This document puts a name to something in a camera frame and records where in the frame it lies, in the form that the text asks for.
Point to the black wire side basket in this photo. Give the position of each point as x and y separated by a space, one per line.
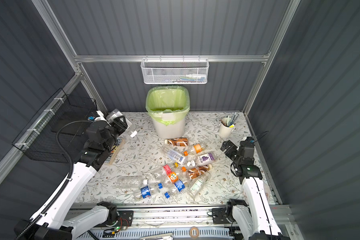
58 124

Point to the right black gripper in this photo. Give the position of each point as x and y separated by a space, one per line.
233 148

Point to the green white label bottle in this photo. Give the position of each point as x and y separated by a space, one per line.
131 129

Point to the green label tall bottle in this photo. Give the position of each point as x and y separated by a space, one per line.
198 184

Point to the tape roll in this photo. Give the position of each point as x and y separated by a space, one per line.
194 233

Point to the colourful paperback book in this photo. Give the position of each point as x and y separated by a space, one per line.
116 149

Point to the clear empty bottle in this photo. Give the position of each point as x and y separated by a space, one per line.
129 182

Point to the brown label bottle near bin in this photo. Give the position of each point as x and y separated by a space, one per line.
177 142

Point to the purple grape label bottle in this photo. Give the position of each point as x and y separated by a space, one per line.
202 160

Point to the pink label bottle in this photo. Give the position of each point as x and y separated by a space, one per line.
162 171

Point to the white wire wall basket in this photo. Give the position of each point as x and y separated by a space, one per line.
175 72

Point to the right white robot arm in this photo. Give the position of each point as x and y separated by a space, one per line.
253 215

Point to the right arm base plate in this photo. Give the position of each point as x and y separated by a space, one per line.
222 216

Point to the orange label bottle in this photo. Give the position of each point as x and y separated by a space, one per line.
174 175

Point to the orange cap clear bottle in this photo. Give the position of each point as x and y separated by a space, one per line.
194 149

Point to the white trash bin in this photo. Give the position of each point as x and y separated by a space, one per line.
168 126

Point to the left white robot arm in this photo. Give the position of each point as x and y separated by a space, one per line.
49 223

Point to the green bin liner bag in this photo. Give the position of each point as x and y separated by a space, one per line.
168 104

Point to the brown tea bottle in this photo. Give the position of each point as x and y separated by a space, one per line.
197 171

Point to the pink white calculator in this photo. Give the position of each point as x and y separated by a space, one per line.
267 191

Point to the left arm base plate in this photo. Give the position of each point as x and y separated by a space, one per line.
124 220

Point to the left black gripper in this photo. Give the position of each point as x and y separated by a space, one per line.
118 125

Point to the blue white label bottle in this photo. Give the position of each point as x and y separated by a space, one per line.
174 155

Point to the white pen cup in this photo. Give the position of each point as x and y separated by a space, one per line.
225 128

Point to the blue label bottle blue cap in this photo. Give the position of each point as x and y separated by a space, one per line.
175 188

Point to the blue label bottle front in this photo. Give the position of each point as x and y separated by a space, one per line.
148 191

